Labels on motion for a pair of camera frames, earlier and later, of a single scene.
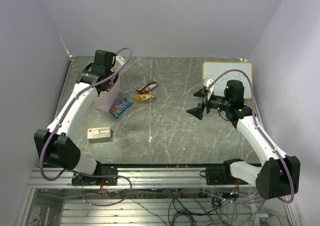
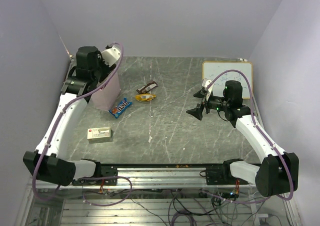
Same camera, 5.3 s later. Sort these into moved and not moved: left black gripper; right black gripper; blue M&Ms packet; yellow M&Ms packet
Moved: left black gripper
Not moved: right black gripper; blue M&Ms packet; yellow M&Ms packet
